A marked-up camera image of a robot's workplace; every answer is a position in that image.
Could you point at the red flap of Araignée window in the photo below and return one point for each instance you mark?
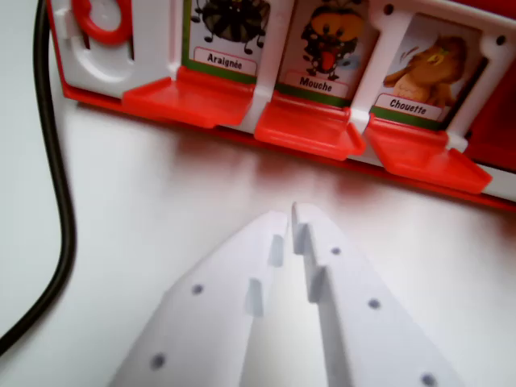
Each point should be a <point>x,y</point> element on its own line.
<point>189,96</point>

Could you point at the red flap of Chouette window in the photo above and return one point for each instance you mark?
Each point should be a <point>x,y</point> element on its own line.
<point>423,159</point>

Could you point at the red and white game board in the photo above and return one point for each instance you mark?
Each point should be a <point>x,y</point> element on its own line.
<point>105,60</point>

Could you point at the Mouche picture card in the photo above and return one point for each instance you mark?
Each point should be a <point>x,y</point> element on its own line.
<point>326,48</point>

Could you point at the Chouette picture card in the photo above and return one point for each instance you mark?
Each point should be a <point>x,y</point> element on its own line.
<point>427,76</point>

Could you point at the red flap of Mouche window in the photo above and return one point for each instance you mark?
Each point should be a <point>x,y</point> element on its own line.
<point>306,129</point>

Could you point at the Araignée picture card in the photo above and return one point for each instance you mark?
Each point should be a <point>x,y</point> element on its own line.
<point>230,40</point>

